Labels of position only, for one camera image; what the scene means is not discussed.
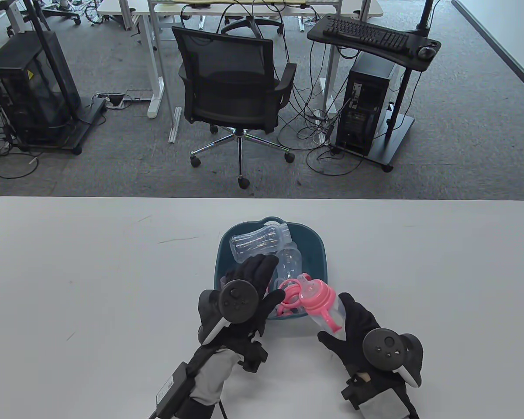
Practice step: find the person's right hand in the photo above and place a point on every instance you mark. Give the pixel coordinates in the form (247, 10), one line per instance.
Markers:
(356, 336)

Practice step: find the person's left hand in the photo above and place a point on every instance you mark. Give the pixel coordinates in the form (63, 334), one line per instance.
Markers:
(209, 318)

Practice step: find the person's right thumb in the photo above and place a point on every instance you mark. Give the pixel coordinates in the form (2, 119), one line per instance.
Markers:
(329, 339)

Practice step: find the person's left thumb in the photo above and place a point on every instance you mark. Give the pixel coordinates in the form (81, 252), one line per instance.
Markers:
(273, 302)

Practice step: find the clear bottle with pink lid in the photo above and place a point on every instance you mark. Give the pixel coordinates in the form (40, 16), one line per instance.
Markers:
(318, 299)

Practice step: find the person's left forearm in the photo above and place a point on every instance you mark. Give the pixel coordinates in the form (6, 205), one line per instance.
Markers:
(212, 379)

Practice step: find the person's right forearm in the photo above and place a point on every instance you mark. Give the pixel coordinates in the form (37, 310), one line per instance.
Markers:
(386, 403)

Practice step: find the black round left glove controller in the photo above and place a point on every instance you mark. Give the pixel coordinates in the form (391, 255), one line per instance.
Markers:
(238, 301)

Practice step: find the black round glove controller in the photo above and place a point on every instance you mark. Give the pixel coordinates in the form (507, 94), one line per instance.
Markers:
(384, 349)
(238, 301)

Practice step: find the small clear baby bottle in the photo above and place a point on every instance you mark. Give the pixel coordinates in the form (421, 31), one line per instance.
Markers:
(291, 262)

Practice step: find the black round right glove controller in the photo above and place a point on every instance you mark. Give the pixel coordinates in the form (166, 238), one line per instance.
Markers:
(384, 349)

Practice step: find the small black left glove module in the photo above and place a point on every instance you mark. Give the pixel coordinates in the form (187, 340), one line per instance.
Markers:
(255, 355)

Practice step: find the teal plastic basin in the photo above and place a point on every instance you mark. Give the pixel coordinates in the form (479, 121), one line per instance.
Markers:
(314, 257)

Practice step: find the large clear baby bottle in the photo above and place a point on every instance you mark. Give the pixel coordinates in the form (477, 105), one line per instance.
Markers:
(257, 242)

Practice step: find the silver aluminium profile bar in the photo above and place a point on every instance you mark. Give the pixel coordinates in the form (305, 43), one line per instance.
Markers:
(175, 124)

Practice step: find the black computer tower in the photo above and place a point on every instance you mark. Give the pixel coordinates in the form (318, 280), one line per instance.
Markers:
(362, 104)

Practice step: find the black mesh office chair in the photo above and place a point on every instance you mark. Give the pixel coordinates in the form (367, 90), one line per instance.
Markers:
(231, 74)

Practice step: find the black rolling cart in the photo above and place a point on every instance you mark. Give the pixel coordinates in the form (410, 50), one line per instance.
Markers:
(85, 120)

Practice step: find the black rolling keyboard stand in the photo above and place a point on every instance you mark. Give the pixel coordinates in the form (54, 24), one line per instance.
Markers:
(375, 48)

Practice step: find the black keyboard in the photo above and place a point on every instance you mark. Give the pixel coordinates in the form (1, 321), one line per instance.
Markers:
(367, 34)

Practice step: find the black computer mouse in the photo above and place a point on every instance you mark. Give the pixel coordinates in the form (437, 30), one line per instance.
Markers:
(427, 52)

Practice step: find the black glass computer case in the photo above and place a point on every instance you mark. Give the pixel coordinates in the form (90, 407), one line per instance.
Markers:
(26, 87)

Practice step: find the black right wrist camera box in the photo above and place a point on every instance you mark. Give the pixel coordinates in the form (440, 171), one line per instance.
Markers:
(357, 392)

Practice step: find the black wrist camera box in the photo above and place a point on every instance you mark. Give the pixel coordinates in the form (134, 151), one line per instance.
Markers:
(357, 392)
(172, 388)

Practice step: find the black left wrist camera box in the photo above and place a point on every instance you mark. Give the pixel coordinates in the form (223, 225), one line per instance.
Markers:
(172, 388)

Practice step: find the white metal frame desk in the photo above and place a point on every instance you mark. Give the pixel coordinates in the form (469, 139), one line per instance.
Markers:
(155, 65)

